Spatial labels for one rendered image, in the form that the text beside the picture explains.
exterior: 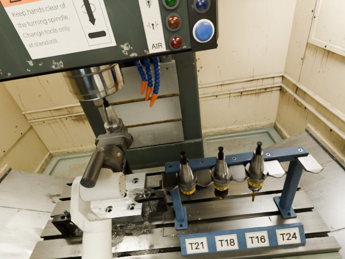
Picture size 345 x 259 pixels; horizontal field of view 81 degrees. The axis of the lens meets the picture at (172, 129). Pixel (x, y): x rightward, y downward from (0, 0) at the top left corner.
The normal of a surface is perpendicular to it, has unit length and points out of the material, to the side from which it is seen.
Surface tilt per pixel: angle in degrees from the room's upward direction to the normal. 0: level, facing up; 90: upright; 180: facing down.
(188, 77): 90
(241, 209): 0
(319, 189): 24
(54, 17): 90
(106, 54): 90
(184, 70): 90
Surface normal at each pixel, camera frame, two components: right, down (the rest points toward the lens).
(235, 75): 0.03, 0.58
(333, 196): -0.54, -0.68
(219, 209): -0.15, -0.80
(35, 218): 0.27, -0.79
